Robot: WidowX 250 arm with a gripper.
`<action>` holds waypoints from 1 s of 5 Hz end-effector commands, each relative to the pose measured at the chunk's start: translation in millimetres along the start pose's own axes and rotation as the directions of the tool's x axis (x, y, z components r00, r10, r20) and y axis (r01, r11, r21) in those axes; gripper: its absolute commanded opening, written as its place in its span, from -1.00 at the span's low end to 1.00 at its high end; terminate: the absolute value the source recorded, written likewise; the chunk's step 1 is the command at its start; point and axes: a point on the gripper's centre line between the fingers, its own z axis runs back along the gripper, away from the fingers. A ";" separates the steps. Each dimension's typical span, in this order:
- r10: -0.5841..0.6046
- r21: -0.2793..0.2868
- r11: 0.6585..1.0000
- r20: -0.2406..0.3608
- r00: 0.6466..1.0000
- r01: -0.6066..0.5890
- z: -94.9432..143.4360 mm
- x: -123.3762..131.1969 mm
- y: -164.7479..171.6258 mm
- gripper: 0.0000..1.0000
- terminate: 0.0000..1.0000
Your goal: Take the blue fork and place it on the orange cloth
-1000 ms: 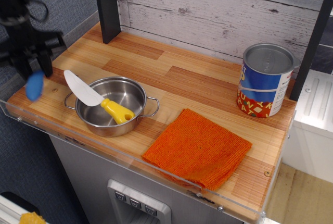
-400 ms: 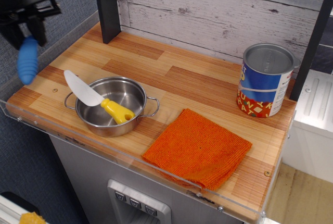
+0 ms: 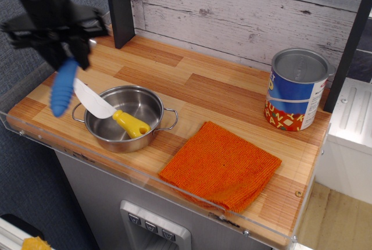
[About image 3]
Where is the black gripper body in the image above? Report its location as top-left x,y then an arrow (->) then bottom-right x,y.
1,0 -> 110,50

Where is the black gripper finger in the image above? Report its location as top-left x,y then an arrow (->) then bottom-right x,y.
68,36 -> 90,70
33,41 -> 67,70

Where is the blue handled metal fork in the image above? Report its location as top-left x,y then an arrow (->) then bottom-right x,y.
50,56 -> 89,117

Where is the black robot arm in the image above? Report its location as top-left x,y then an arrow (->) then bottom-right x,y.
1,0 -> 108,70

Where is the white yellow toy knife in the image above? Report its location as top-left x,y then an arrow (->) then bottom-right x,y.
73,78 -> 151,139

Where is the small steel pot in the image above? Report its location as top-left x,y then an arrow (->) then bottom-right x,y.
74,80 -> 178,153

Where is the silver toy fridge cabinet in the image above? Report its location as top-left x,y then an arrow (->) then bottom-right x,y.
57,152 -> 269,249

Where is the orange knitted cloth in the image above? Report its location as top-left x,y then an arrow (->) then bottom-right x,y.
159,122 -> 282,212

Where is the yellow orange object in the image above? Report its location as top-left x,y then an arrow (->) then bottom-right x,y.
21,237 -> 52,250

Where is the ice dispenser button panel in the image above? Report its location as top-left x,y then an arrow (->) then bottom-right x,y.
120,200 -> 192,249

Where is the blue soup can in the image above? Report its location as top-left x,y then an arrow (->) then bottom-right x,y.
264,48 -> 336,131

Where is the white plastic appliance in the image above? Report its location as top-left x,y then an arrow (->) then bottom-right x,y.
315,78 -> 371,203

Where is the black left vertical post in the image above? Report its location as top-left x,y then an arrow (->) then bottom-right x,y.
108,0 -> 135,49

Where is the black vertical post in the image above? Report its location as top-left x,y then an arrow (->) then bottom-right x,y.
323,0 -> 371,113
108,0 -> 135,49

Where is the clear acrylic guard rail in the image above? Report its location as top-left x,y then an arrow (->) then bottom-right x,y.
0,11 -> 329,248

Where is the black right vertical post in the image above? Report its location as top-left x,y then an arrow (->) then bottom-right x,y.
323,0 -> 371,113

